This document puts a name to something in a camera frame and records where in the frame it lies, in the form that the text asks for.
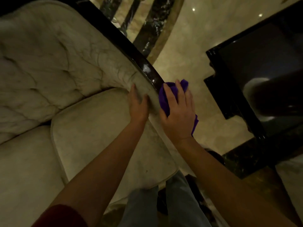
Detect person's right hand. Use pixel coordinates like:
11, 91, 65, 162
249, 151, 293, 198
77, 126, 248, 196
159, 79, 197, 143

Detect person's left hand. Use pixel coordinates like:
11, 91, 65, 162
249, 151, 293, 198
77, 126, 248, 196
128, 83, 150, 126

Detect purple cleaning cloth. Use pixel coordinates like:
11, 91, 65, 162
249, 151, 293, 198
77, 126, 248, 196
158, 79, 199, 137

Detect person's right forearm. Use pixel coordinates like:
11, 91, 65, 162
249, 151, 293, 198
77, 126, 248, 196
175, 137, 299, 227

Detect person's left forearm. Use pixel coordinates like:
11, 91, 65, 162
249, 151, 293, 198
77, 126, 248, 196
48, 120, 147, 227

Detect cream sofa seat cushion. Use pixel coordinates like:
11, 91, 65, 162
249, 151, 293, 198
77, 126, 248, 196
50, 87, 179, 206
0, 125, 69, 227

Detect glossy black side table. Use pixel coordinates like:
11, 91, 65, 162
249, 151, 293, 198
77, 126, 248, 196
203, 0, 303, 143

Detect person's blue jeans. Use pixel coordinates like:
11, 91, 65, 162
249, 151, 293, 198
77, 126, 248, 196
118, 171, 212, 227

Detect person's dark red sleeve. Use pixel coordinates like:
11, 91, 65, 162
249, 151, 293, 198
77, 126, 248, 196
31, 204, 88, 227

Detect cream tufted sofa dark frame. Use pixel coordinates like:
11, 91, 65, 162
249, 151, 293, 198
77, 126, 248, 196
0, 0, 228, 227

